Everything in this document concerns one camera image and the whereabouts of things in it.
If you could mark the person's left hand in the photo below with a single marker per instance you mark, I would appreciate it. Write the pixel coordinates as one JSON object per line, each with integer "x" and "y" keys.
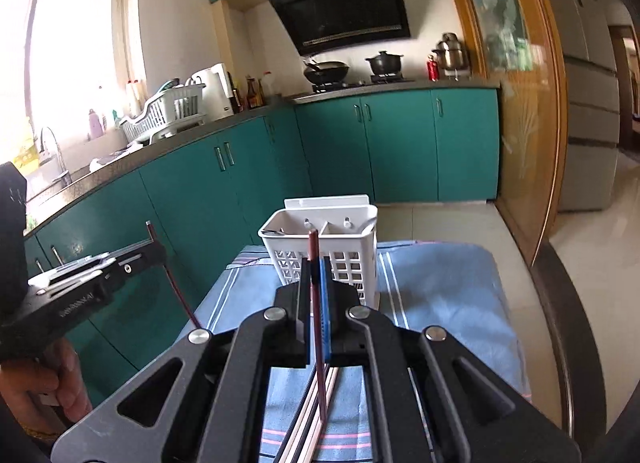
{"x": 23, "y": 381}

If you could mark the black chopstick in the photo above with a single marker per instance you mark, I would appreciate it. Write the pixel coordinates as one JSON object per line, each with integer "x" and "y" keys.
{"x": 308, "y": 414}

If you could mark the pink bottle on sill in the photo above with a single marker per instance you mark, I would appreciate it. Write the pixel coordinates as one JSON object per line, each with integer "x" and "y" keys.
{"x": 95, "y": 125}

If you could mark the chrome sink faucet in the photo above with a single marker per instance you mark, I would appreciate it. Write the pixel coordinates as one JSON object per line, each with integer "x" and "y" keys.
{"x": 50, "y": 153}

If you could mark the dark red chopstick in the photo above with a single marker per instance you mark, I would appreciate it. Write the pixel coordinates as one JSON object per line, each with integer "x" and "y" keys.
{"x": 315, "y": 292}
{"x": 172, "y": 280}

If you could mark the white chopstick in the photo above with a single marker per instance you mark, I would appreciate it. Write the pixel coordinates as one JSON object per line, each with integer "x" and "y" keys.
{"x": 301, "y": 439}
{"x": 318, "y": 420}

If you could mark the red bottle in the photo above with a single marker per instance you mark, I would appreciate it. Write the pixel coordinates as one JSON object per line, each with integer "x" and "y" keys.
{"x": 432, "y": 68}

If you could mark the black range hood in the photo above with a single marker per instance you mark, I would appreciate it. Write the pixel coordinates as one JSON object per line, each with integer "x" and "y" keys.
{"x": 316, "y": 26}

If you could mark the wooden glass sliding door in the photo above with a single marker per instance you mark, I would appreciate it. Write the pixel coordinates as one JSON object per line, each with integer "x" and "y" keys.
{"x": 516, "y": 44}

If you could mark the black clay pot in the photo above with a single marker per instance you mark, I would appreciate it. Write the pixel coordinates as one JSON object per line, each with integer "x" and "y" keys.
{"x": 385, "y": 63}

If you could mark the silver refrigerator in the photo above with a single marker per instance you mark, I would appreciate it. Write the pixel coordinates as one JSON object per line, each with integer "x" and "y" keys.
{"x": 593, "y": 105}

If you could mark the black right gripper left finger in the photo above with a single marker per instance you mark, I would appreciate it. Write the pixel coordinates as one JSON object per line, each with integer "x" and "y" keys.
{"x": 239, "y": 363}

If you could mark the sauce bottles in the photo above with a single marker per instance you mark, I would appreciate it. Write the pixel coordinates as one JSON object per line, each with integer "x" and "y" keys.
{"x": 253, "y": 98}

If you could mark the white dish rack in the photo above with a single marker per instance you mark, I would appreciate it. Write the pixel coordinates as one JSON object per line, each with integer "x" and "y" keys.
{"x": 165, "y": 114}

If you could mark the white plastic utensil basket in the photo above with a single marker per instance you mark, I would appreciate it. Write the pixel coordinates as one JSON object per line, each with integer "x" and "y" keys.
{"x": 346, "y": 227}

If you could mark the black wok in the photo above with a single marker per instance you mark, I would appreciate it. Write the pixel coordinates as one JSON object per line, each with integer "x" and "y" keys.
{"x": 327, "y": 72}

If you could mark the gas stove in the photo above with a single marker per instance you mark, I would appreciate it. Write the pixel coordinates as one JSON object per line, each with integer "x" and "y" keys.
{"x": 374, "y": 80}

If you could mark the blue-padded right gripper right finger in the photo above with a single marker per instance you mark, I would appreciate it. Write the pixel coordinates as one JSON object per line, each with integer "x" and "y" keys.
{"x": 416, "y": 409}

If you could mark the stainless steel pot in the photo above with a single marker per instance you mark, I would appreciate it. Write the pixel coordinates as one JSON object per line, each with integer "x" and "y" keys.
{"x": 451, "y": 53}

